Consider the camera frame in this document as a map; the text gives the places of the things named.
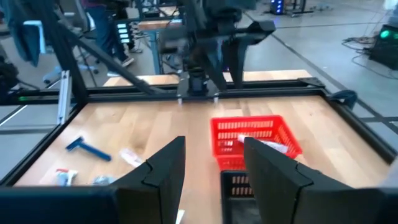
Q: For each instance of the black bag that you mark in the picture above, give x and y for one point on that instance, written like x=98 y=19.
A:
x=7 y=76

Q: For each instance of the black aluminium table frame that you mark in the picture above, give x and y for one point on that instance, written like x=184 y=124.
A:
x=280 y=90

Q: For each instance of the device with lit panels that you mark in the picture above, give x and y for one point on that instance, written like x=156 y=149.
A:
x=123 y=31

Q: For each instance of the black frame clamp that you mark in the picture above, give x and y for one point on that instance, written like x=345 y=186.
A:
x=343 y=98

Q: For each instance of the small white toothpaste tube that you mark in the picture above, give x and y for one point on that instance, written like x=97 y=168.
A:
x=276 y=146

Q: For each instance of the red plastic mesh basket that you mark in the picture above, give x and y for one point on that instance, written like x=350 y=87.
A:
x=248 y=118

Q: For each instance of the blue office chair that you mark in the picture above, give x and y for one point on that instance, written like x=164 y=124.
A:
x=31 y=40

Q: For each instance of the white toothpaste tube red cap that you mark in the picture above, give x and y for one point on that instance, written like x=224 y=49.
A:
x=66 y=178

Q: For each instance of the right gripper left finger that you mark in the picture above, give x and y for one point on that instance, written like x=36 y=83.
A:
x=155 y=193

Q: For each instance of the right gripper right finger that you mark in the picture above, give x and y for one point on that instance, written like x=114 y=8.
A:
x=280 y=193

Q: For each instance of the wooden desk blue legs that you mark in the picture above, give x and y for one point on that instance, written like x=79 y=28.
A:
x=154 y=26

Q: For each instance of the black gantry leg struts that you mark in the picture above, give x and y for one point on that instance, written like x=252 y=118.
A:
x=62 y=46

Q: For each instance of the computer with blue lights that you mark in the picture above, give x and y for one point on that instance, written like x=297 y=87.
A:
x=276 y=6

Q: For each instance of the small clear sachet packet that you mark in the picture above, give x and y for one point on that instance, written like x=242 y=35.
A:
x=103 y=180
x=130 y=157

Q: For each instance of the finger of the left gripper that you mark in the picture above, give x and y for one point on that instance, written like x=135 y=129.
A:
x=214 y=68
x=237 y=62

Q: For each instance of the black plastic mesh basket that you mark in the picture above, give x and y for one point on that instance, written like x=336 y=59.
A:
x=227 y=186

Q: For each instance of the black computer green light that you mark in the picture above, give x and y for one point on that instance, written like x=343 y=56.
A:
x=385 y=46

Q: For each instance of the silver aluminium bracket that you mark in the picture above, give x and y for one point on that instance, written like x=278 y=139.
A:
x=64 y=99

